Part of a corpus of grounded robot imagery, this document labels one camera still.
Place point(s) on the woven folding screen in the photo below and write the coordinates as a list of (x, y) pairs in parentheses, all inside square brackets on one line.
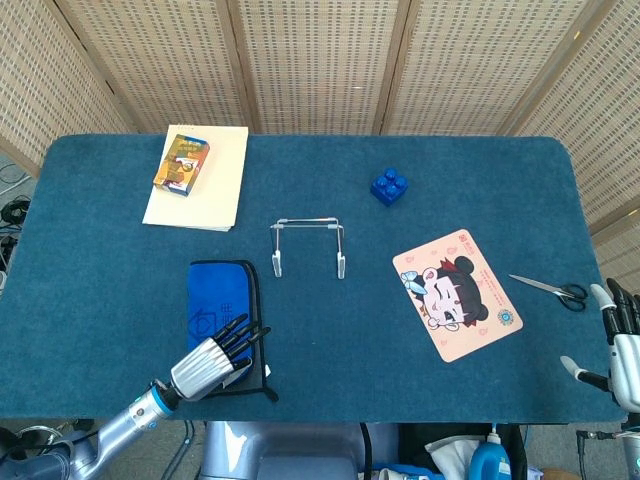
[(320, 65)]

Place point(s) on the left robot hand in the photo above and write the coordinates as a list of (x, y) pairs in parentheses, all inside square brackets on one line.
[(200, 370)]

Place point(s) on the orange and blue carton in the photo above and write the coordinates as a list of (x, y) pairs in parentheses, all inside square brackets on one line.
[(180, 165)]

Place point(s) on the cartoon girl mouse pad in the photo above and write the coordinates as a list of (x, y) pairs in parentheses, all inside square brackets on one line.
[(460, 300)]

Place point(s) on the dark grey microfibre cloth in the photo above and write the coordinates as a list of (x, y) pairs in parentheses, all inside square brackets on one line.
[(215, 295)]

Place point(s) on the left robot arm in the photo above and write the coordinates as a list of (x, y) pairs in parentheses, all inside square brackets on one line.
[(125, 425)]

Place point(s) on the blue pump bottle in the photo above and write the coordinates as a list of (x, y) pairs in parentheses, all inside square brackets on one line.
[(490, 460)]

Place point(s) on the white cloth bag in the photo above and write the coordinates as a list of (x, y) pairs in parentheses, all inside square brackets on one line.
[(450, 450)]

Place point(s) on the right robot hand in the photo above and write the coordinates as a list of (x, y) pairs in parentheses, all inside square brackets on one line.
[(625, 360)]

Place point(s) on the cream paper folder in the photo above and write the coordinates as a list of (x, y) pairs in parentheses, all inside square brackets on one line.
[(220, 195)]

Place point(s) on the blue table cover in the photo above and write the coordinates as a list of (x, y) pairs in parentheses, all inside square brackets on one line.
[(310, 180)]

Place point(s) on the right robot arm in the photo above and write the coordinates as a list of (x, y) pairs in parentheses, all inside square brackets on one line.
[(631, 450)]

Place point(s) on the grey robot torso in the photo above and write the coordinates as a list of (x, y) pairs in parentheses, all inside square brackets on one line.
[(280, 450)]

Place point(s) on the blue building block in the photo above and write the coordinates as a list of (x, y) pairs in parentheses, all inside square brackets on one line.
[(387, 192)]

